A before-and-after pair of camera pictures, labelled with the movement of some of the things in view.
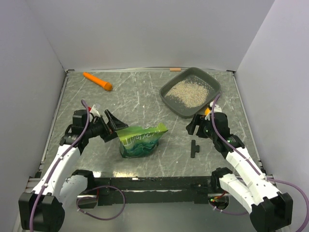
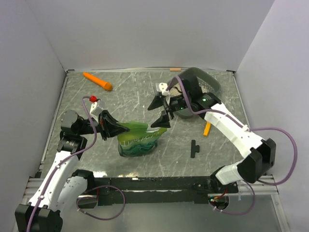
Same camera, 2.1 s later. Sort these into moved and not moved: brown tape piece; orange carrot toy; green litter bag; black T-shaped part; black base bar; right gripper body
Moved: right gripper body; green litter bag
Not moved: orange carrot toy; black base bar; black T-shaped part; brown tape piece
